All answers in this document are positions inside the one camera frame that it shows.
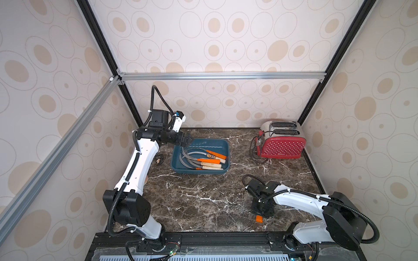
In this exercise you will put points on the wooden handled labelled sickle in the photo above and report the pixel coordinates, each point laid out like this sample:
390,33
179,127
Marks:
208,160

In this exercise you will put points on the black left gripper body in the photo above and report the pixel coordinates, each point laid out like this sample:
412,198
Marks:
182,140

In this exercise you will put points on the diagonal aluminium frame bar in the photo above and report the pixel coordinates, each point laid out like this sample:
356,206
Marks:
35,184

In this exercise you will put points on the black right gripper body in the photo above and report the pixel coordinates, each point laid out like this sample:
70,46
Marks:
262,207

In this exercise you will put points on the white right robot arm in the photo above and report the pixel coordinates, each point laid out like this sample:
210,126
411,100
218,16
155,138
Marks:
339,220

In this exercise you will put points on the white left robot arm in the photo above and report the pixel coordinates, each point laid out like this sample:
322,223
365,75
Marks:
128,211

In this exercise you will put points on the red polka dot toaster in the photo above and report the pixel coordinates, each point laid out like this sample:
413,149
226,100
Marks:
280,139

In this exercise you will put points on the horizontal aluminium frame bar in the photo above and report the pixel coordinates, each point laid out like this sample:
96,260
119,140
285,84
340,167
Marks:
224,75

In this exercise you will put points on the teal plastic storage box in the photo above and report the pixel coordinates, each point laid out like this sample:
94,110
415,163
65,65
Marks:
215,145

